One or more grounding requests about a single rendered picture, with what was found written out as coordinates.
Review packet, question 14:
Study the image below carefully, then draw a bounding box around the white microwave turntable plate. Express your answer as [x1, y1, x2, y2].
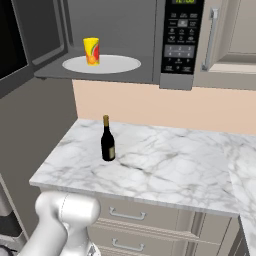
[61, 54, 142, 75]

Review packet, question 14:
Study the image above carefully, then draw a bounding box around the grey microwave oven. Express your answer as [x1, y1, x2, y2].
[34, 0, 205, 91]

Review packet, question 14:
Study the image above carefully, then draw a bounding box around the beige base cupboard door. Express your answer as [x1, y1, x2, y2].
[191, 212, 233, 256]

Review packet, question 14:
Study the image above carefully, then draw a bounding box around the grey microwave door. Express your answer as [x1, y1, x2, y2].
[0, 0, 70, 100]

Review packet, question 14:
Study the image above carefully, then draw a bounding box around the dark wine bottle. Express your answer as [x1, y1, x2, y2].
[100, 114, 117, 162]

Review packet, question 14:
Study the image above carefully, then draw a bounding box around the yellow printed cup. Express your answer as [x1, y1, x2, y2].
[82, 37, 101, 67]

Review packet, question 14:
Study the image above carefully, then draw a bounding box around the beige drawer front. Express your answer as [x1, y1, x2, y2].
[87, 224, 178, 256]
[93, 196, 181, 232]

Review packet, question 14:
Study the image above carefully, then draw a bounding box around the silver drawer handle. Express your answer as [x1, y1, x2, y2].
[108, 206, 147, 221]
[111, 237, 146, 253]

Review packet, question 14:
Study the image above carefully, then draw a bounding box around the silver cupboard door handle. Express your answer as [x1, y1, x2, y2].
[201, 7, 220, 72]

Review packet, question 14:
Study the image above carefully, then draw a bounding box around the beige wall cupboard door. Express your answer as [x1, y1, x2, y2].
[193, 0, 256, 91]

